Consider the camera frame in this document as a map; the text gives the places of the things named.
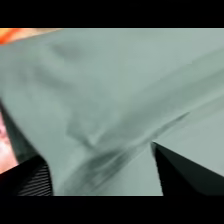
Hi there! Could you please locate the green T-shirt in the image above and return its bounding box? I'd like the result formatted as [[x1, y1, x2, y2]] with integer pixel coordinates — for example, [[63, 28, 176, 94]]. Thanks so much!
[[0, 27, 224, 197]]

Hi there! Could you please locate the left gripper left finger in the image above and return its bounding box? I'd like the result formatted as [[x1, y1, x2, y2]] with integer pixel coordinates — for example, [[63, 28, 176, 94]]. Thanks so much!
[[0, 154, 54, 197]]

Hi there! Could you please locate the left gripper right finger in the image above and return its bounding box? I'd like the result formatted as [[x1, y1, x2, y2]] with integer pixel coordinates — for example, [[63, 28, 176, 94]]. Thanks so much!
[[151, 141, 224, 197]]

